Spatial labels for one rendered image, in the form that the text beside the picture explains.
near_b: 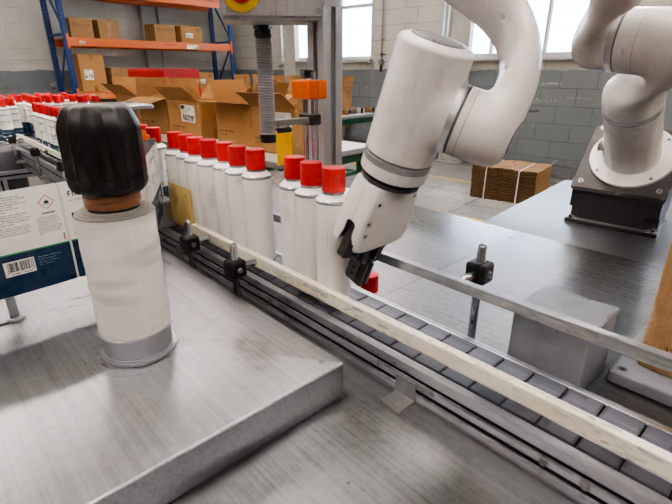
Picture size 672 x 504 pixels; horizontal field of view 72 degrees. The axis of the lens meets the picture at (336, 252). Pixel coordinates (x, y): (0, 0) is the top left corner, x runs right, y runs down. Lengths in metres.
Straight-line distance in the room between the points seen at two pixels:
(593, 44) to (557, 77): 5.19
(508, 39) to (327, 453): 0.47
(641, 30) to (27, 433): 1.10
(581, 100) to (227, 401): 5.89
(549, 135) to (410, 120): 5.82
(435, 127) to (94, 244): 0.38
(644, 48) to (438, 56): 0.63
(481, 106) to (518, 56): 0.06
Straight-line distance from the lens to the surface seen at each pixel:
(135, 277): 0.56
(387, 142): 0.53
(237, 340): 0.63
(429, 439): 0.56
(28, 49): 8.43
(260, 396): 0.53
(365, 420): 0.57
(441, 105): 0.51
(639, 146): 1.28
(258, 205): 0.81
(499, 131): 0.51
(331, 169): 0.63
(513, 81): 0.52
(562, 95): 6.25
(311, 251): 0.70
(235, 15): 0.85
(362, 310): 0.62
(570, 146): 6.25
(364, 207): 0.56
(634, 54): 1.08
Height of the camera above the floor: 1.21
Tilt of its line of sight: 22 degrees down
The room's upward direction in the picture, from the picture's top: straight up
